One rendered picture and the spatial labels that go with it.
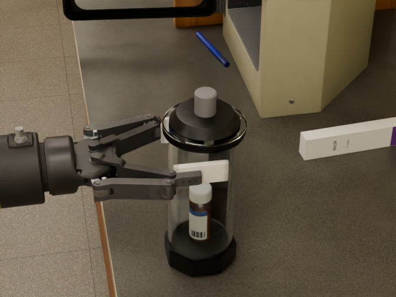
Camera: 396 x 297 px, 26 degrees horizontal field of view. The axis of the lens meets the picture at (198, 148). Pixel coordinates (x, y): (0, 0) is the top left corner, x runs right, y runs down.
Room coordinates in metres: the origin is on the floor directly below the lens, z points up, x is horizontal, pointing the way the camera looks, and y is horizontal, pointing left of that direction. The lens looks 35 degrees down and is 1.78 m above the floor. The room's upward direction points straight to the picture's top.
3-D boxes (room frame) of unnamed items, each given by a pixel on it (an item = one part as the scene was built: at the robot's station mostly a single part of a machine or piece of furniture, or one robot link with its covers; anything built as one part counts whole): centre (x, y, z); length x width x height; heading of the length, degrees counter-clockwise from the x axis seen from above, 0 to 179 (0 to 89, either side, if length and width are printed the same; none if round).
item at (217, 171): (0.87, 0.00, 1.12); 0.07 x 0.01 x 0.03; 101
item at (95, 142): (0.93, 0.10, 1.13); 0.11 x 0.01 x 0.04; 129
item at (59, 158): (0.88, 0.15, 1.13); 0.09 x 0.08 x 0.07; 102
